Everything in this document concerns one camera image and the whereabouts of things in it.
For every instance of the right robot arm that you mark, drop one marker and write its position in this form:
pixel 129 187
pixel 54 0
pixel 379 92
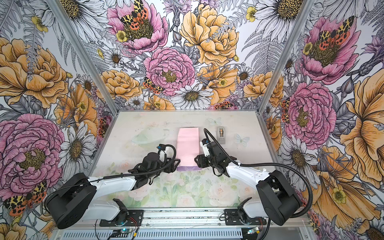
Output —
pixel 277 199

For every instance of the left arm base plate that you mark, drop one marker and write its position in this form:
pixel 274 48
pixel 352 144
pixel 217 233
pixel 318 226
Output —
pixel 128 218

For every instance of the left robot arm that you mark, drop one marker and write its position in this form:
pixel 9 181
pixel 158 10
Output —
pixel 79 199

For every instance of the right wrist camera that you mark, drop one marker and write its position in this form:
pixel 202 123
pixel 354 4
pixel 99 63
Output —
pixel 208 147

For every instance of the aluminium front rail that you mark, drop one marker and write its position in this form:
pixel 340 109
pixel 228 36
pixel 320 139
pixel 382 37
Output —
pixel 161 218

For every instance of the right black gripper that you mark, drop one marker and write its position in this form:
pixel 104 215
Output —
pixel 201 160

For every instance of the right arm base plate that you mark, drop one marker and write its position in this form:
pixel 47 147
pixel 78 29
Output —
pixel 235 217

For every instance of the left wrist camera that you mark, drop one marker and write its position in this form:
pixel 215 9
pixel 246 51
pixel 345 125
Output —
pixel 162 152

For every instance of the purple wrapping paper sheet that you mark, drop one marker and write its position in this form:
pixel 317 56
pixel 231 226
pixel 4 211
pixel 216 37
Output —
pixel 188 147

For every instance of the grey tape dispenser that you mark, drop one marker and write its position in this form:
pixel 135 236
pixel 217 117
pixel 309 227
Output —
pixel 221 135

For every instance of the white slotted cable duct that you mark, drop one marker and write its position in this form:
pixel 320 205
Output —
pixel 152 234

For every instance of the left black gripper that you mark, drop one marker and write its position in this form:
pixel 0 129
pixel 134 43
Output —
pixel 170 169

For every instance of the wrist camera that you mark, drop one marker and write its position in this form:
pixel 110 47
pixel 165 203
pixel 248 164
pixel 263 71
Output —
pixel 208 147
pixel 162 152

